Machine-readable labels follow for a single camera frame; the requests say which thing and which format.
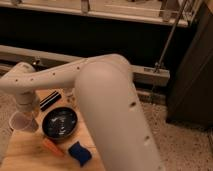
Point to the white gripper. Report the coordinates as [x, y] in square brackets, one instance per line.
[27, 102]

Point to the wooden shelf frame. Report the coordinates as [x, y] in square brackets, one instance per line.
[162, 12]

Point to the metal rod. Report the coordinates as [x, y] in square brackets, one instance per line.
[158, 64]

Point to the black rectangular bar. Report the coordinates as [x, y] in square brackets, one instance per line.
[50, 100]

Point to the orange carrot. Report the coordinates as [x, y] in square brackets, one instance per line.
[52, 147]

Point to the black ceramic bowl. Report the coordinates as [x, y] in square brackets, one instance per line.
[59, 123]

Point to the white ceramic cup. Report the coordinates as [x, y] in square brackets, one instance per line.
[21, 122]

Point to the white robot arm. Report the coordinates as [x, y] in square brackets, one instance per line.
[107, 99]

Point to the blue sponge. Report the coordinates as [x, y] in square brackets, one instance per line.
[80, 153]

